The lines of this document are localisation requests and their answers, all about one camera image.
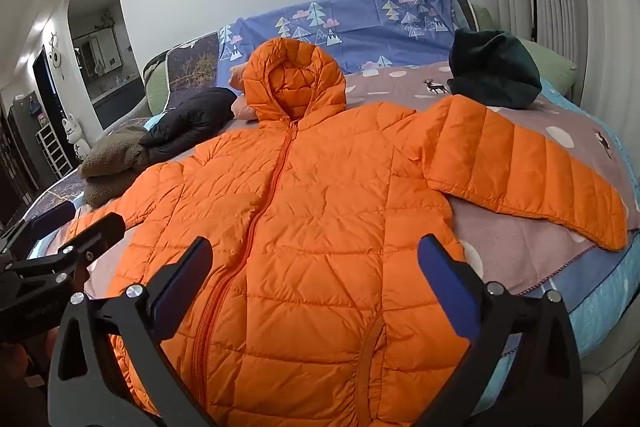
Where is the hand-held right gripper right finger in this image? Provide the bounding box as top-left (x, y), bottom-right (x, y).
top-left (415, 234), bottom-right (583, 427)

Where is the pink-brown deer-print blanket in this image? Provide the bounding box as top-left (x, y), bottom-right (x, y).
top-left (82, 59), bottom-right (637, 300)

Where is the brown fleece garment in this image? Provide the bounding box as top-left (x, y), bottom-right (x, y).
top-left (77, 124), bottom-right (152, 208)

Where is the black puffer jacket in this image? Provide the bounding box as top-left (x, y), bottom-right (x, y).
top-left (139, 87), bottom-right (239, 165)

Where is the light blue sheet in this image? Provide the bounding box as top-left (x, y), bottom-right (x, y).
top-left (475, 79), bottom-right (640, 375)

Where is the blue tree-print pillow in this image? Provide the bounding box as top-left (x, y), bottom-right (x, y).
top-left (217, 0), bottom-right (463, 75)

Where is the white shelf rack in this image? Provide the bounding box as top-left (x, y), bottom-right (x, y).
top-left (36, 124), bottom-right (74, 178)

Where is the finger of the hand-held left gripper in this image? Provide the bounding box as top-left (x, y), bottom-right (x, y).
top-left (0, 212), bottom-right (126, 282)

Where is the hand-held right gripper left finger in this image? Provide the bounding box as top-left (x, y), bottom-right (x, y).
top-left (46, 236), bottom-right (216, 427)

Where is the white cat figurine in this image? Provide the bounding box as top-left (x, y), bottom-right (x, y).
top-left (62, 112), bottom-right (92, 158)

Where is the dark green garment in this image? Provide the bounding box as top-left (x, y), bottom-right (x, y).
top-left (446, 27), bottom-right (543, 110)

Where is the orange hooded puffer jacket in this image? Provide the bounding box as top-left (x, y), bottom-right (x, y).
top-left (65, 38), bottom-right (630, 427)

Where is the white wall ornament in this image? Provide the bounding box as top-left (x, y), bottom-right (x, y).
top-left (48, 32), bottom-right (66, 80)

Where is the dark patterned pillow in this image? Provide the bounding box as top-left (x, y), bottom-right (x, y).
top-left (22, 32), bottom-right (221, 238)

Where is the salmon pink garment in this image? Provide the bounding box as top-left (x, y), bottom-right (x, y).
top-left (229, 63), bottom-right (262, 122)

